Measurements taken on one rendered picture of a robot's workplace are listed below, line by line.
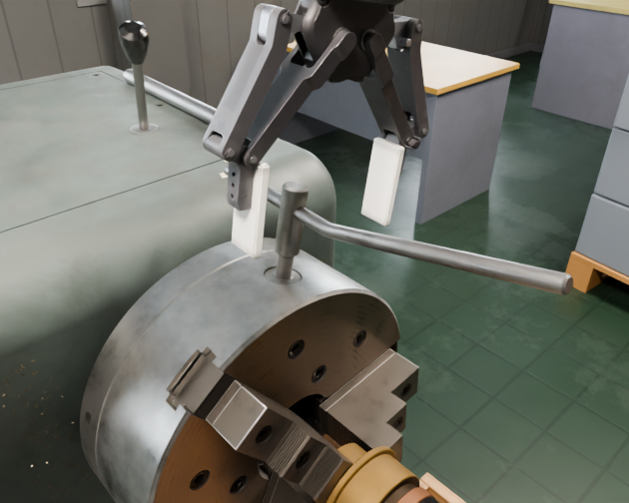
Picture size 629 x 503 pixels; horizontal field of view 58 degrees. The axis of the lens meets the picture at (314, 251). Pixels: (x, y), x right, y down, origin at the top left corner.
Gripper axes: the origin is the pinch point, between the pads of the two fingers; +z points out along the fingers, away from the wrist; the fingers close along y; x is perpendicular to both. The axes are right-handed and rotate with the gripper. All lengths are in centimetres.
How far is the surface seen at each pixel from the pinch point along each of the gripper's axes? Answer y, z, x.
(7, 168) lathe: -13.4, 6.6, 37.5
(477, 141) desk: 243, 55, 140
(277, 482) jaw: -2.5, 25.9, -2.0
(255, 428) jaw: -8.7, 13.0, -5.5
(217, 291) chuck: -5.7, 7.8, 5.2
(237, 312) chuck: -5.9, 7.9, 1.8
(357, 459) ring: 0.9, 19.4, -8.2
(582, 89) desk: 421, 39, 174
